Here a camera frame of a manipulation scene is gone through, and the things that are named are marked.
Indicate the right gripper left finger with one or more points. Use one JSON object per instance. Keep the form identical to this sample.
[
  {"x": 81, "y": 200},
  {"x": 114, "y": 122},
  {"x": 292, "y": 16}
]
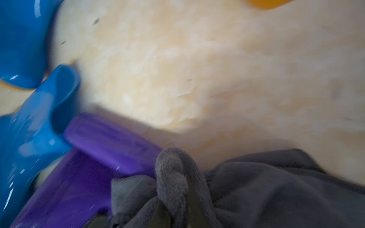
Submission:
[{"x": 98, "y": 221}]

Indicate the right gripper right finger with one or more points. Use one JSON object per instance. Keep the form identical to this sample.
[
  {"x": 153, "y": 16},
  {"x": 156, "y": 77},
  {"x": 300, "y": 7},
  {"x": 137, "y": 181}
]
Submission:
[{"x": 194, "y": 216}]

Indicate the purple boot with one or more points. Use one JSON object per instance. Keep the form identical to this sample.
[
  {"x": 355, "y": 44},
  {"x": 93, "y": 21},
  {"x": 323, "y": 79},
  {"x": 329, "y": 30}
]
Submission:
[
  {"x": 80, "y": 185},
  {"x": 267, "y": 4}
]

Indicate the grey cloth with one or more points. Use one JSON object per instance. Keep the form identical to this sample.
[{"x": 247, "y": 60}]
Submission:
[{"x": 278, "y": 189}]

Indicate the blue boot near left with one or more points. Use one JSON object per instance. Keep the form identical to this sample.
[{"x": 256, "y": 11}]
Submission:
[{"x": 33, "y": 137}]

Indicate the blue boot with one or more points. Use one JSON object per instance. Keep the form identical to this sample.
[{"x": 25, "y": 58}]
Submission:
[
  {"x": 24, "y": 27},
  {"x": 33, "y": 137}
]

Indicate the blue boot far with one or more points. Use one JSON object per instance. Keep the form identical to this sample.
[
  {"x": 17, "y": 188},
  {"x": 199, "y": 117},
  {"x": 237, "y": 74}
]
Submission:
[{"x": 24, "y": 27}]

